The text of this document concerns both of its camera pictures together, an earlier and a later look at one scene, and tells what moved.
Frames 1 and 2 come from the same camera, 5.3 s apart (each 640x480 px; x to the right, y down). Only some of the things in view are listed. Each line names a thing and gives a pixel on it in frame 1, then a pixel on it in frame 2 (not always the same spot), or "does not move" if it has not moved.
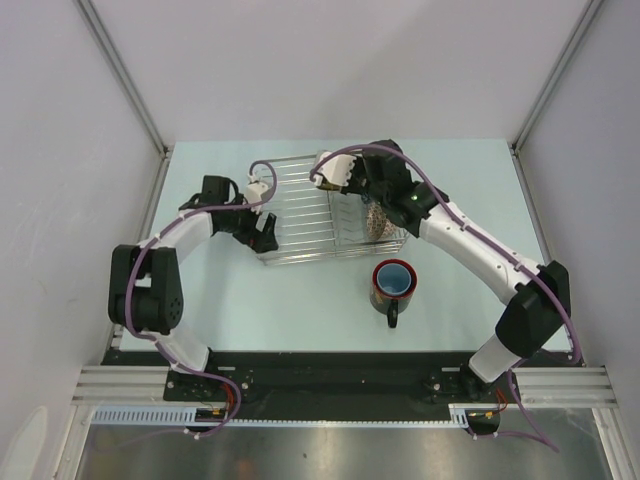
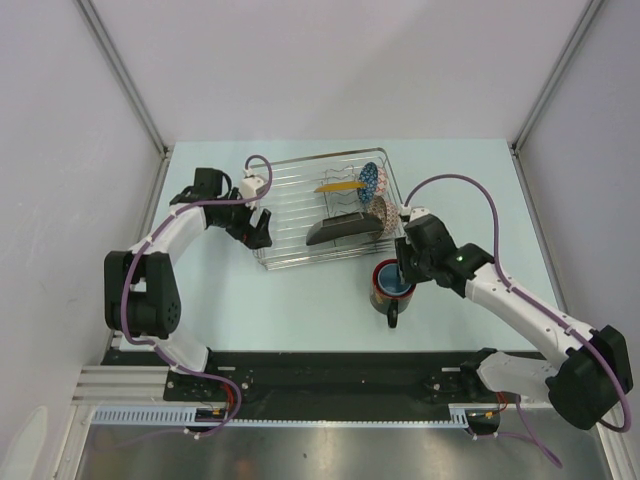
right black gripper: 351,187 -> 403,249
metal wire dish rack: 313,223 does not move
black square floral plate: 326,185 -> 355,224
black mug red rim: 392,286 does not move
